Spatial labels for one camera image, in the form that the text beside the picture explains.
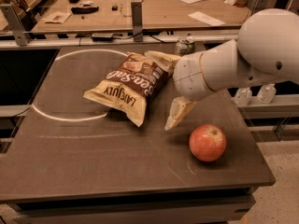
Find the grey metal post centre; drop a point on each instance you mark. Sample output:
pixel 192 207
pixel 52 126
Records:
pixel 137 24

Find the black tool on workbench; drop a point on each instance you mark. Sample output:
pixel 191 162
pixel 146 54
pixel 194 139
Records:
pixel 84 10

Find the wooden workbench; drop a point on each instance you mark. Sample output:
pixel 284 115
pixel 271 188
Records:
pixel 156 15

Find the black power adapter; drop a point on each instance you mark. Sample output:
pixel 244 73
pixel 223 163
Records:
pixel 98 37

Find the clear sanitizer bottle left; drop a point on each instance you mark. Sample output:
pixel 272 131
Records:
pixel 242 96

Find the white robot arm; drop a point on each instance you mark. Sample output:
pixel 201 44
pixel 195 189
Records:
pixel 266 51

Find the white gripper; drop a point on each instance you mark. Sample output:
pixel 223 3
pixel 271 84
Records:
pixel 189 76

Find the clear sanitizer bottle right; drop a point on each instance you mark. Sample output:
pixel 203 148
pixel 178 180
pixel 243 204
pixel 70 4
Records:
pixel 266 93

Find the clear sanitizer bottle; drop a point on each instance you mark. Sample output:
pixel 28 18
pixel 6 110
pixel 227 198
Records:
pixel 242 96
pixel 266 93

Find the beige card on workbench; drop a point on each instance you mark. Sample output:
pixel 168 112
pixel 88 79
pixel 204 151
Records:
pixel 57 17

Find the grey metal post right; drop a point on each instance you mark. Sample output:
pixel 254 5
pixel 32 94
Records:
pixel 258 5

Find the green soda can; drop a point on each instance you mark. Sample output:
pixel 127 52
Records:
pixel 185 45

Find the white paper sheet near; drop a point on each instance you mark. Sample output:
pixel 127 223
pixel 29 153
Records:
pixel 204 18

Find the red apple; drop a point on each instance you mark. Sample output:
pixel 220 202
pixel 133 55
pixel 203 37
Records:
pixel 207 142

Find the brown Late July chip bag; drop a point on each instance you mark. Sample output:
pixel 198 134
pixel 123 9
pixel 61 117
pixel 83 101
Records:
pixel 130 87

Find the grey metal post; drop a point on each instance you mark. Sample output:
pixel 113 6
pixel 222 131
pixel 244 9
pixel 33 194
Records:
pixel 137 24
pixel 258 5
pixel 14 22

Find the grey metal post left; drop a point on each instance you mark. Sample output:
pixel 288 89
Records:
pixel 14 22

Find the small black block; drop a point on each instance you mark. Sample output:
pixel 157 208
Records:
pixel 114 7

